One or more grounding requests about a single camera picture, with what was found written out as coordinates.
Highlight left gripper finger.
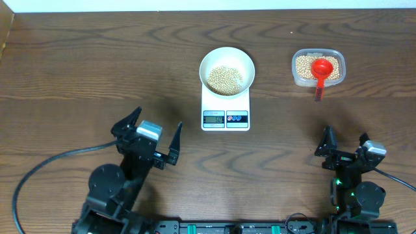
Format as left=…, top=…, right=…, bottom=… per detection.
left=110, top=107, right=142, bottom=138
left=163, top=122, right=183, bottom=166

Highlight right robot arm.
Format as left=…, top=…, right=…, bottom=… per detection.
left=315, top=125, right=387, bottom=233

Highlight yellow soybeans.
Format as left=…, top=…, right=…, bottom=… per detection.
left=295, top=55, right=341, bottom=80

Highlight soybeans in bowl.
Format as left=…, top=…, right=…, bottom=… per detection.
left=207, top=66, right=243, bottom=96

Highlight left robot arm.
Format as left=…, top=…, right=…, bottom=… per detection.
left=71, top=107, right=183, bottom=234

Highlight white round bowl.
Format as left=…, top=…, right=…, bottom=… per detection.
left=199, top=47, right=255, bottom=96

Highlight clear plastic container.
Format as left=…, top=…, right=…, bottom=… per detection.
left=291, top=49, right=346, bottom=87

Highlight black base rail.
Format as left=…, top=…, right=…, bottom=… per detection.
left=71, top=218, right=398, bottom=234

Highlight red plastic measuring scoop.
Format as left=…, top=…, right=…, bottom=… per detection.
left=311, top=58, right=333, bottom=102

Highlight white digital kitchen scale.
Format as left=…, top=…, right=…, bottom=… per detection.
left=201, top=85, right=251, bottom=131

